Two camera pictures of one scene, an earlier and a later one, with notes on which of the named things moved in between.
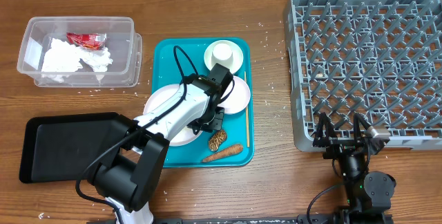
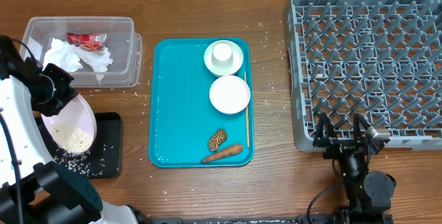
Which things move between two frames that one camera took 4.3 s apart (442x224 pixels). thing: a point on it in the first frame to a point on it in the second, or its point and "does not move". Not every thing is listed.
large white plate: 158,97 to 74,128
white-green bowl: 237,54 does not move
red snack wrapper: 88,41 does not move
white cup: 222,54 does not move
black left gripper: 217,124 to 66,91
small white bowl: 239,99 does not move
